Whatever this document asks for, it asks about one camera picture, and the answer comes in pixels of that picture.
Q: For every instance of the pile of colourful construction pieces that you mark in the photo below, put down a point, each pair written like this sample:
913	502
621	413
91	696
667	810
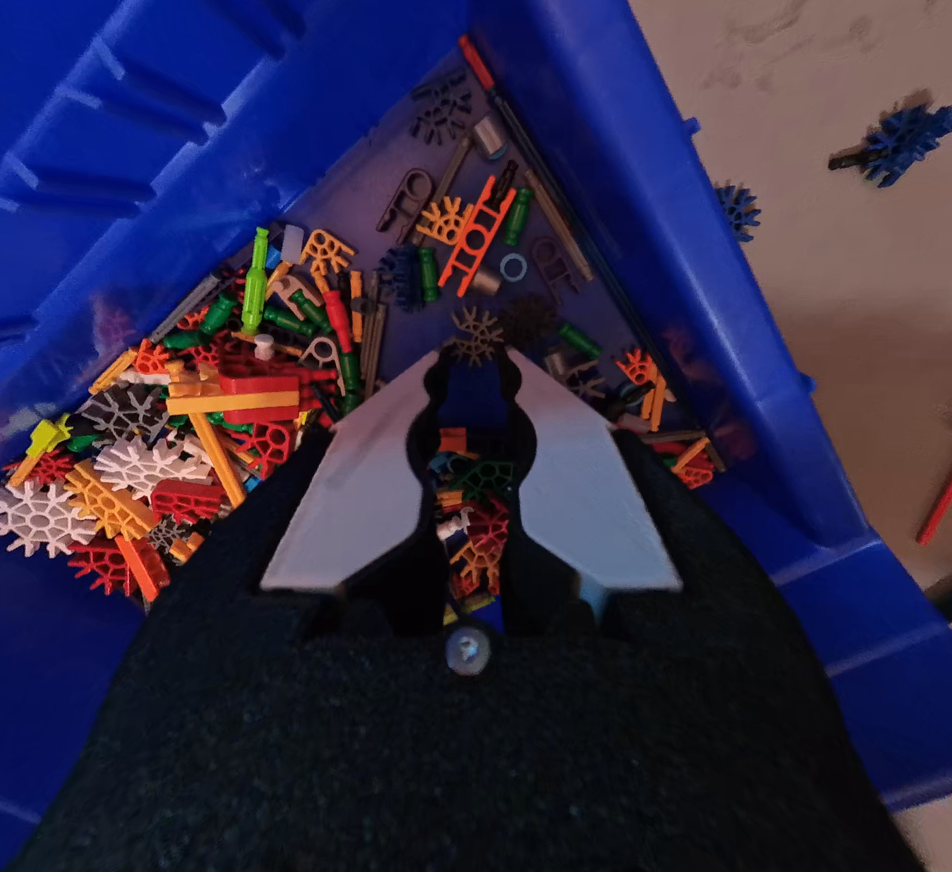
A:
134	463

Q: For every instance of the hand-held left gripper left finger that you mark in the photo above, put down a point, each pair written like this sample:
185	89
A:
349	492

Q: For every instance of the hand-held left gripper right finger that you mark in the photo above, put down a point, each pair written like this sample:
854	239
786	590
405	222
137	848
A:
587	492

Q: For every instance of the blue snowflake connector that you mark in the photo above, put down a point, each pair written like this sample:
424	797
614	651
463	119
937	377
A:
904	143
738	210

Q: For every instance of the blue plastic storage bin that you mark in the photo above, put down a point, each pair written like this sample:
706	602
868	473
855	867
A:
149	105

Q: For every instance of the long red rod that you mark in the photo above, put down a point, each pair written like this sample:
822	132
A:
933	511

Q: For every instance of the short black rod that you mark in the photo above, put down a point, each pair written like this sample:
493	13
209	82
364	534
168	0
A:
848	159

